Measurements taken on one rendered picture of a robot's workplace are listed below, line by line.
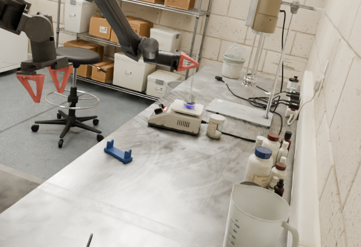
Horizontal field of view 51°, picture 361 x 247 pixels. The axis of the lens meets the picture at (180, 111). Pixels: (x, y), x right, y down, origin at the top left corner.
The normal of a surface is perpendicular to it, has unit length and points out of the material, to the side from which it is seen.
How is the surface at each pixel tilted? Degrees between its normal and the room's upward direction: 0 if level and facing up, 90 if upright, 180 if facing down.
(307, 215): 0
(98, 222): 0
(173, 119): 90
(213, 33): 90
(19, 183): 0
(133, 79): 92
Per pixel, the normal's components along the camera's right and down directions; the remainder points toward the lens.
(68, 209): 0.17, -0.92
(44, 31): 0.28, 0.29
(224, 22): -0.31, 0.29
